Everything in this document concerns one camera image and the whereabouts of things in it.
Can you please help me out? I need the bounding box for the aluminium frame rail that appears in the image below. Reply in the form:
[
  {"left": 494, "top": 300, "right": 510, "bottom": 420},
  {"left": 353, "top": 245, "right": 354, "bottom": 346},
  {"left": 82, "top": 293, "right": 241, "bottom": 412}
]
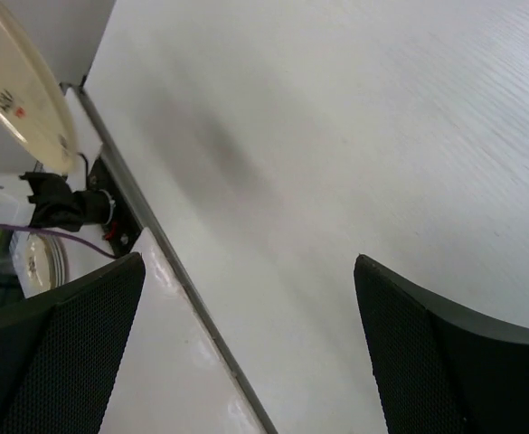
[{"left": 65, "top": 86, "right": 277, "bottom": 433}]

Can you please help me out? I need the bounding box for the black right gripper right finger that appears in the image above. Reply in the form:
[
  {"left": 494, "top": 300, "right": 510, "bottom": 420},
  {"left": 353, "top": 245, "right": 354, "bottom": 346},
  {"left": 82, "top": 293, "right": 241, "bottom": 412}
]
[{"left": 354, "top": 255, "right": 529, "bottom": 433}]

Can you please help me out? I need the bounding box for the cream plate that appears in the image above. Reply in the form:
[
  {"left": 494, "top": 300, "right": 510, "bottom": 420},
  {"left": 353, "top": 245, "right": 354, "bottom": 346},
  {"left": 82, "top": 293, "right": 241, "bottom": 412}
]
[{"left": 0, "top": 2, "right": 78, "bottom": 174}]

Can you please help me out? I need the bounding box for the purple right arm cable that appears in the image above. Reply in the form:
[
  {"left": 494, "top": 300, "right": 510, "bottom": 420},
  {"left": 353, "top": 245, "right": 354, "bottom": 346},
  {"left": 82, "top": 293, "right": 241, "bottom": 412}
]
[{"left": 0, "top": 223, "right": 120, "bottom": 261}]

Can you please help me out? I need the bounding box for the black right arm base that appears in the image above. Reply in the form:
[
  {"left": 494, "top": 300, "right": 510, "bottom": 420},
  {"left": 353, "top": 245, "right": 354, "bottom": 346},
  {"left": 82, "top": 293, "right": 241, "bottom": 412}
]
[{"left": 89, "top": 156, "right": 142, "bottom": 256}]

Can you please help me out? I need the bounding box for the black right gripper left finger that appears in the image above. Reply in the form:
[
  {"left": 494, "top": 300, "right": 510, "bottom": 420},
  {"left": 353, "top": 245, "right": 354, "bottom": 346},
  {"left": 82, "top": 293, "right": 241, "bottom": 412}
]
[{"left": 0, "top": 252, "right": 146, "bottom": 433}]

